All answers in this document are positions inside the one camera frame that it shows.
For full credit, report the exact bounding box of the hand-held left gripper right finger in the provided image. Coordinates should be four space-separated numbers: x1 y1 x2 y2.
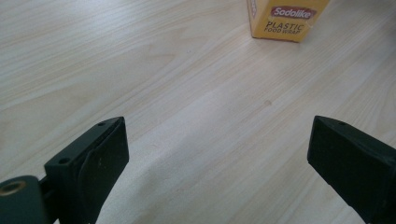
306 115 396 224

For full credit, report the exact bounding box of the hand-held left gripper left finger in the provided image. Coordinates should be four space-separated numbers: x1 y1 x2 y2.
44 116 130 224

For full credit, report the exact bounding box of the yellow food wrap box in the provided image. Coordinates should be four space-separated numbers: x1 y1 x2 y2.
246 0 332 44

